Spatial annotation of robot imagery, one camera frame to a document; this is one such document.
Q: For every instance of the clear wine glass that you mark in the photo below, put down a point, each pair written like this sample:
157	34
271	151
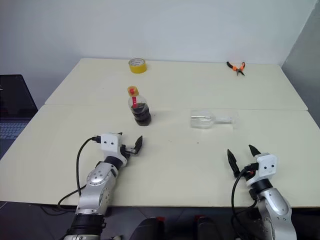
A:
201	120

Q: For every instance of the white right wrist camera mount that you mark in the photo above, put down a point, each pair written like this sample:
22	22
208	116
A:
266	166

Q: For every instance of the dark soda bottle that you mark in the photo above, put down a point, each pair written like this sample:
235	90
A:
141	112

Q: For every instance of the orange and black pliers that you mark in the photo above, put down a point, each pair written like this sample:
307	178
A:
236	67

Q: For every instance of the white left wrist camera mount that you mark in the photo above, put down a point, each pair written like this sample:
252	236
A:
111	146

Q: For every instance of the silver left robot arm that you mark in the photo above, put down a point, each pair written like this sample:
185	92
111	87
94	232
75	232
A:
96	186

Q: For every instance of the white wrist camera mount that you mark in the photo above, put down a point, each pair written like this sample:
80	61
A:
266	166
111	146

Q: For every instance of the dark rounded shape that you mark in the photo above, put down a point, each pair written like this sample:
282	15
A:
208	228
150	228

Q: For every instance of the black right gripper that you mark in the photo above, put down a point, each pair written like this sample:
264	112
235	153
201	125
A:
250	173

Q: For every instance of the dark laptop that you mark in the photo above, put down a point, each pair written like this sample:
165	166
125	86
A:
12	110

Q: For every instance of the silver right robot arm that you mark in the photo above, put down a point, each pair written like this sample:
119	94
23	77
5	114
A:
275	207

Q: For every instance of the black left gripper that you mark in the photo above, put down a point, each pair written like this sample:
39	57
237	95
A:
125	153

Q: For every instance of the yellow tape roll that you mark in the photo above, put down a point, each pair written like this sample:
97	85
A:
138	68

